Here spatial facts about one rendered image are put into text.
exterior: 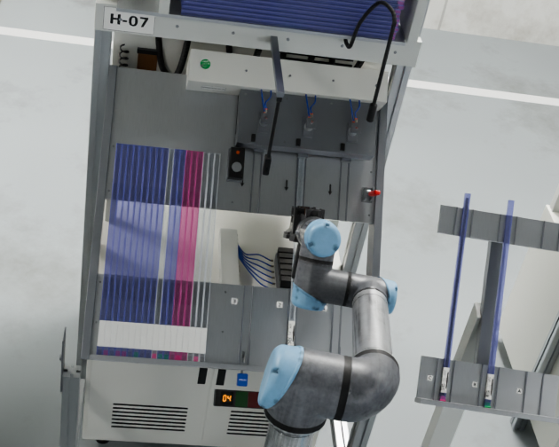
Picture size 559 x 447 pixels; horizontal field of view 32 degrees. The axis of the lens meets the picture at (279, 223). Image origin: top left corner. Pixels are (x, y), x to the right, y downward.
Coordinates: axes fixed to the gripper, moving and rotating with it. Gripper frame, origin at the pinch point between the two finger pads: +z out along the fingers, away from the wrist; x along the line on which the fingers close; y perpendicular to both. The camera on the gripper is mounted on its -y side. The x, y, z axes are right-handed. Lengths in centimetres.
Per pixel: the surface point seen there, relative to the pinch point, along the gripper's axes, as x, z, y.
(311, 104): -0.7, 2.8, 31.8
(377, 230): -19.9, 0.5, 2.7
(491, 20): -155, 325, 109
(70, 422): 51, 6, -52
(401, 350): -59, 103, -47
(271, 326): 4.9, -4.6, -22.5
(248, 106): 14.9, 2.2, 29.5
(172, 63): 33, 22, 39
